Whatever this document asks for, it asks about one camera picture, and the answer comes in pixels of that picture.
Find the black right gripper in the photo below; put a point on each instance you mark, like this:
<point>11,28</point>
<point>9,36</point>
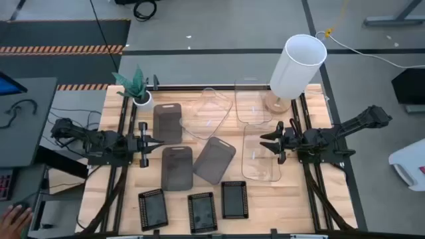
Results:
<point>291,141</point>

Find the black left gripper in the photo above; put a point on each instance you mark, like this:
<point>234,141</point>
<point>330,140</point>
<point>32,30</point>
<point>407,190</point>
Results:
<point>143,146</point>

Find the clear plastic bin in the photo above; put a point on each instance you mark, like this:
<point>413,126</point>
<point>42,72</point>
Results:
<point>260,156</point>
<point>252,103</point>
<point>207,113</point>

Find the smoke grey plastic bin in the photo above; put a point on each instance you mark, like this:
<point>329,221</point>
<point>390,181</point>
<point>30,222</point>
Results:
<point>177,169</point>
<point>167,124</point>
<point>214,161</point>

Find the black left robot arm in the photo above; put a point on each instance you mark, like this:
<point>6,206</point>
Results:
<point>99,139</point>

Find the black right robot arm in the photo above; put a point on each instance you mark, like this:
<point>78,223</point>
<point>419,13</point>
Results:
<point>352,124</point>

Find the white plant pot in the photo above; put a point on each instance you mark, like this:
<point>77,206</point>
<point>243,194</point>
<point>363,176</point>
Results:
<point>145,103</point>

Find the green artificial plant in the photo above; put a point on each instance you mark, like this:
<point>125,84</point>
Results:
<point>134,86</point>

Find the black perforated basket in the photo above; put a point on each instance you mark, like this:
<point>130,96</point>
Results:
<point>234,200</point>
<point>153,209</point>
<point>202,212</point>

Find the white shade wooden base lamp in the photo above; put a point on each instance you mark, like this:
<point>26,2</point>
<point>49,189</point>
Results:
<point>295,69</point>

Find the grey side desk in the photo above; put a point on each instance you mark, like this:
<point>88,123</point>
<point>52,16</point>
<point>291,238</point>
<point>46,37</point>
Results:
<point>26,132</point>

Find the white plastic jug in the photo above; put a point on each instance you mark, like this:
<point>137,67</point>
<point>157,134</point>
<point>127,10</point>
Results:
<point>410,166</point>

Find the black computer mouse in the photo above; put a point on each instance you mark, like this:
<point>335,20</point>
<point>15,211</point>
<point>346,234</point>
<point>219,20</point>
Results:
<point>20,204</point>

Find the black box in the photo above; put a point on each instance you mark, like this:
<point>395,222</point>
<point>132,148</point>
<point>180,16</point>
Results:
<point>410,86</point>

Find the red lit keyboard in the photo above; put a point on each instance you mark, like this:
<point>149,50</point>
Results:
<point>5,184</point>

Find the blue lit monitor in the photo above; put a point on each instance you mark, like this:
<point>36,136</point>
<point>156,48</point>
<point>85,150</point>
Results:
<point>8,87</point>

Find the person's hand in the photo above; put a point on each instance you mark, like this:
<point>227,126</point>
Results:
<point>13,222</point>

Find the grey table leg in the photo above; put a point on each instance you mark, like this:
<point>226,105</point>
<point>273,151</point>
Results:
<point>395,20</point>

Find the black frame rail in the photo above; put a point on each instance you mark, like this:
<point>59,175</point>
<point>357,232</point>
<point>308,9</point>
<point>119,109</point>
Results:
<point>232,236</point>
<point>199,87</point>

